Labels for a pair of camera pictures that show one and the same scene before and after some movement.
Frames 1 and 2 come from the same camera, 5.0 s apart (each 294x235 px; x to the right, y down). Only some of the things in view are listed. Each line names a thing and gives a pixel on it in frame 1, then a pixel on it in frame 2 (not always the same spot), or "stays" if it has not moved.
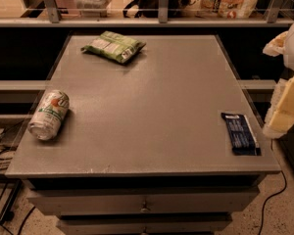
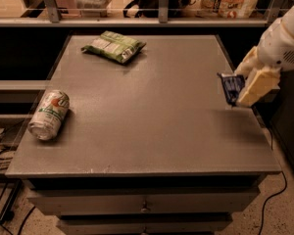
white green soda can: x=47 y=117 stays
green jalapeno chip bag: x=116 y=45 stays
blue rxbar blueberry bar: x=241 y=136 to x=233 y=85
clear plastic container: x=93 y=1 stays
